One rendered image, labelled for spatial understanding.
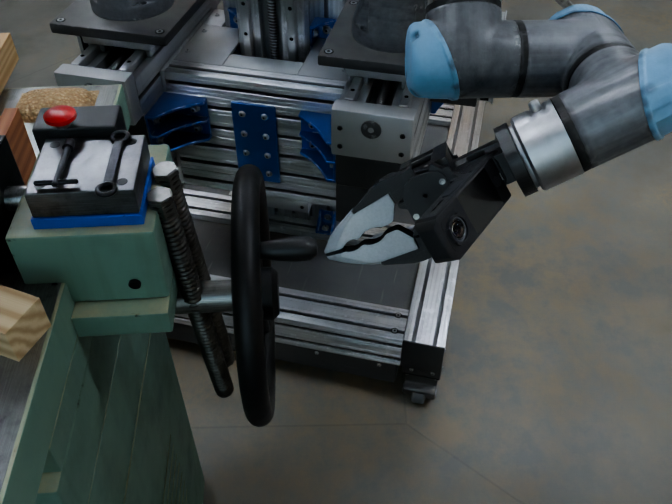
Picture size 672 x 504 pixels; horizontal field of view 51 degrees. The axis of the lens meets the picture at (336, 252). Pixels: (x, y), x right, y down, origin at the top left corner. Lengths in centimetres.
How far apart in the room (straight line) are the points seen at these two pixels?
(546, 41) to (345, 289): 101
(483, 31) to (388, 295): 98
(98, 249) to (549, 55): 46
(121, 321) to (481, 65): 43
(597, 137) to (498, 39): 14
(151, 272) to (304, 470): 96
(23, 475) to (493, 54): 55
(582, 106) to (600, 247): 152
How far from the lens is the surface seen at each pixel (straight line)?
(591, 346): 188
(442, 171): 66
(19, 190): 75
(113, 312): 72
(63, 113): 72
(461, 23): 71
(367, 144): 117
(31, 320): 66
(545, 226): 217
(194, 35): 150
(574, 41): 73
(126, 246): 68
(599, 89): 66
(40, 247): 70
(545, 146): 65
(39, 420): 66
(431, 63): 69
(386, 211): 67
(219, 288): 78
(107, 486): 86
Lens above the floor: 139
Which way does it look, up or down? 44 degrees down
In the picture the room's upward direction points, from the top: straight up
